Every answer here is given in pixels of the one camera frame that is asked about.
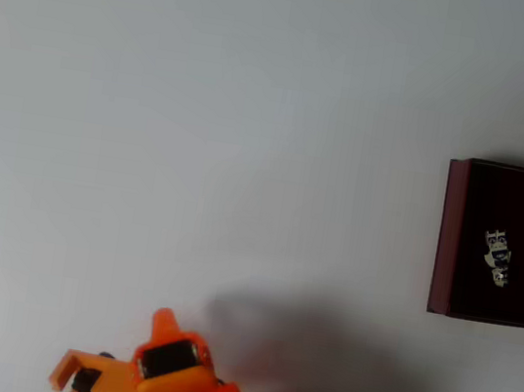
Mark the dark red open box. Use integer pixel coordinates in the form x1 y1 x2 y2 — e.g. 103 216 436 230
426 154 524 329

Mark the small grey toy figure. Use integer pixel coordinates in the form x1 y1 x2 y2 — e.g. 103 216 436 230
477 227 519 289

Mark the light orange camera mount bracket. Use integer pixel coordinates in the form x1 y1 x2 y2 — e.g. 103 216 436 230
46 345 144 392

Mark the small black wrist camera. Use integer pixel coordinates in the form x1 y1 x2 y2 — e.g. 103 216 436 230
71 368 101 392

